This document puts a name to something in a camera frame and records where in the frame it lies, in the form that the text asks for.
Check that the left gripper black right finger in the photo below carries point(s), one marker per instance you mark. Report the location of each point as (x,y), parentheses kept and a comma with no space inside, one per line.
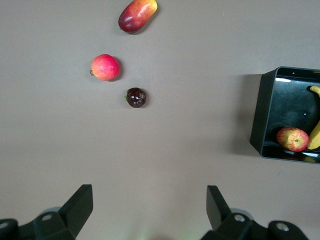
(217,210)

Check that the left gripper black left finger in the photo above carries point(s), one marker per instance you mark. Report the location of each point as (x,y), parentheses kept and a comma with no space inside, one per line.
(77,207)

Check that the red yellow apple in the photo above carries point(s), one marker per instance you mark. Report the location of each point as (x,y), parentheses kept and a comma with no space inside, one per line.
(292,139)

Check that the black plastic box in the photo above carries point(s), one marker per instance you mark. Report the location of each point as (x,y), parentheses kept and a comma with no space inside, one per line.
(262,112)

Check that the yellow banana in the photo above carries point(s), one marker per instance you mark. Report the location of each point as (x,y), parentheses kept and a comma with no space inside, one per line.
(316,135)

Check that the brown table cloth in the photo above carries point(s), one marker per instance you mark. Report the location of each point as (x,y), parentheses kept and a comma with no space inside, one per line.
(75,125)

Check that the dark red plum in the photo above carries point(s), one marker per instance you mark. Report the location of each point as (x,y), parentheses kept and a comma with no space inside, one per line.
(136,98)

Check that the red yellow mango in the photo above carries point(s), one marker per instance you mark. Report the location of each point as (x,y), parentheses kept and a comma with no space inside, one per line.
(137,16)

